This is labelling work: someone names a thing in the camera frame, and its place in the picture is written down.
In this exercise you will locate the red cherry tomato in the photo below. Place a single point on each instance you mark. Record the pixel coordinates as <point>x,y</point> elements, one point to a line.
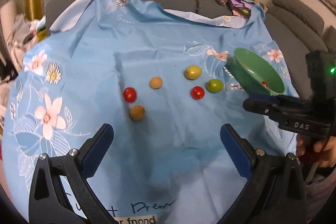
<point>264,83</point>
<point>197,92</point>
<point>130,94</point>

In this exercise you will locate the light blue floral cloth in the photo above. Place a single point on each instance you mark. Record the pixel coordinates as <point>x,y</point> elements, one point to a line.
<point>147,43</point>

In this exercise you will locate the grey sofa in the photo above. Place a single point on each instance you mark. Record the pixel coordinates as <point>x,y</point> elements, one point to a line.
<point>294,29</point>

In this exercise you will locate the cluttered pile of belongings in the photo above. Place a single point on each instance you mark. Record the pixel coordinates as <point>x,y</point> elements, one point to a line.
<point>18,32</point>

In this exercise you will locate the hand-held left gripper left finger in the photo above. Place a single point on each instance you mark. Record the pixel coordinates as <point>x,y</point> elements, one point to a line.
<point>98,150</point>

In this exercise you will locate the brown longan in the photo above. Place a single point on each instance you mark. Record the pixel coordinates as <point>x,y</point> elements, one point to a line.
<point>137,113</point>
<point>156,82</point>

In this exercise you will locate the purple folded garment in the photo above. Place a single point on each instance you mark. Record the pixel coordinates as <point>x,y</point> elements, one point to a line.
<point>240,3</point>

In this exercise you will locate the person's right hand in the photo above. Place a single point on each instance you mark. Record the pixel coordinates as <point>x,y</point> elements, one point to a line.
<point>325,153</point>

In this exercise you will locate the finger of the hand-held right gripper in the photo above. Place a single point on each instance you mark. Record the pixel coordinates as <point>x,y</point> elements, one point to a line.
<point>265,98</point>
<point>262,108</point>

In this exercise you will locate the green jujube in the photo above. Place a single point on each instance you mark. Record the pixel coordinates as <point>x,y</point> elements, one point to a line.
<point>193,72</point>
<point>214,86</point>

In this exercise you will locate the green plastic bowl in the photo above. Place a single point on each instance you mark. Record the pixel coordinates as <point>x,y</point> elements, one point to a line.
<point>256,69</point>

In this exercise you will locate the grey clothing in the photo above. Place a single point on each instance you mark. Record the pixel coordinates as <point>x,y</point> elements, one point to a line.
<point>320,195</point>

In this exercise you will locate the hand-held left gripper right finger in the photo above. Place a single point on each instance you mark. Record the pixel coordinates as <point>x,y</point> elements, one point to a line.
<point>232,150</point>

